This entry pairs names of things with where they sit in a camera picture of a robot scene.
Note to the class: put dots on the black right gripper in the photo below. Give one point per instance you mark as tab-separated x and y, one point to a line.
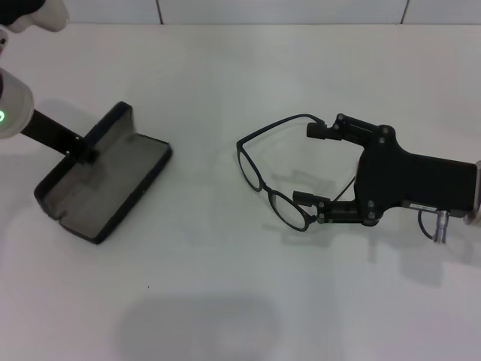
413	176

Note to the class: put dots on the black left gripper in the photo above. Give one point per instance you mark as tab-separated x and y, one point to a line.
49	131

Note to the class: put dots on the black glasses case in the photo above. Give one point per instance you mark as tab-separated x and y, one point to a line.
112	176

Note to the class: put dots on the black glasses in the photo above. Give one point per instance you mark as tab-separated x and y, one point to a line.
265	188

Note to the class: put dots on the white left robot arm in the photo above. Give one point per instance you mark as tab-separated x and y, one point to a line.
15	105

